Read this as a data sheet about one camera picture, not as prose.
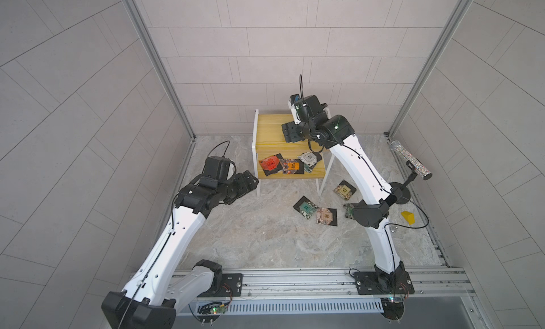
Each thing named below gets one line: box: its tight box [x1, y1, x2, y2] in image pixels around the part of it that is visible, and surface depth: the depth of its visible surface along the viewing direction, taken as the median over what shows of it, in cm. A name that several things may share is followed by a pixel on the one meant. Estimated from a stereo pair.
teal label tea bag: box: [293, 195, 319, 220], surface depth 91 cm
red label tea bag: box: [258, 153, 284, 177], surface depth 86 cm
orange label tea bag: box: [279, 158, 305, 175], surface depth 86 cm
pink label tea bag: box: [316, 207, 338, 227], surface depth 88 cm
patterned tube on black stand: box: [388, 140, 433, 205], surface depth 85 cm
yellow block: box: [400, 210, 416, 225], surface depth 88 cm
